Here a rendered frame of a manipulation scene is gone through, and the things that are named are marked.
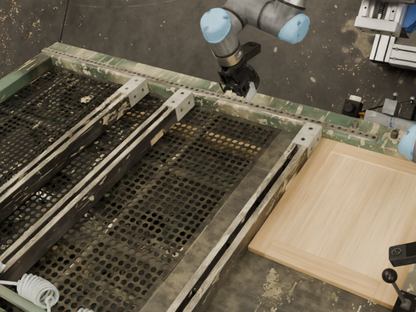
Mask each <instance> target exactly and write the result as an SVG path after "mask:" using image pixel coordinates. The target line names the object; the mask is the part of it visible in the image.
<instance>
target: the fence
mask: <svg viewBox="0 0 416 312"><path fill-rule="evenodd" d="M401 290H403V291H405V292H408V293H411V294H413V295H416V264H411V266H410V269H409V271H408V273H407V276H406V278H405V281H404V283H403V286H402V288H401Z"/></svg>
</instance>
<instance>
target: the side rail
mask: <svg viewBox="0 0 416 312"><path fill-rule="evenodd" d="M52 66H54V65H53V62H52V60H51V56H47V55H44V54H38V55H36V56H35V57H34V58H32V59H31V60H29V61H27V62H26V63H25V64H23V65H21V66H20V67H18V68H17V69H16V70H14V71H12V72H11V73H10V74H8V75H7V76H5V77H3V78H2V79H1V80H0V103H1V102H3V101H4V100H5V99H7V98H8V97H10V96H11V95H12V94H14V93H16V91H18V90H20V89H21V88H22V87H24V86H25V85H27V84H28V83H29V82H31V81H32V80H34V79H35V78H37V77H38V76H39V75H41V74H42V73H44V72H45V71H47V70H48V69H49V68H51V67H52Z"/></svg>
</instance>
